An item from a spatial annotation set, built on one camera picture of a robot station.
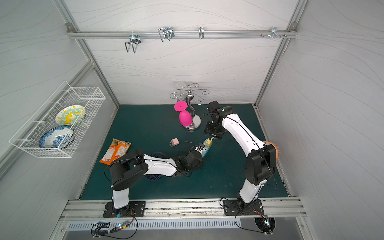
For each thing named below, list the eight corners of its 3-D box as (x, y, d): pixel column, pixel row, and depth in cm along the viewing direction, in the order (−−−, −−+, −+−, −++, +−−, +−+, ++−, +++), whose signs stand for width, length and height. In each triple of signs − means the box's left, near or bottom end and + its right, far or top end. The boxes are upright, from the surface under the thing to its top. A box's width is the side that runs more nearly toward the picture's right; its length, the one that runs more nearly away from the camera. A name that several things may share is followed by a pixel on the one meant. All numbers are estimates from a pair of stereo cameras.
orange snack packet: (100, 163, 91) (98, 161, 89) (115, 140, 101) (113, 138, 99) (117, 167, 89) (116, 166, 87) (131, 144, 99) (130, 142, 97)
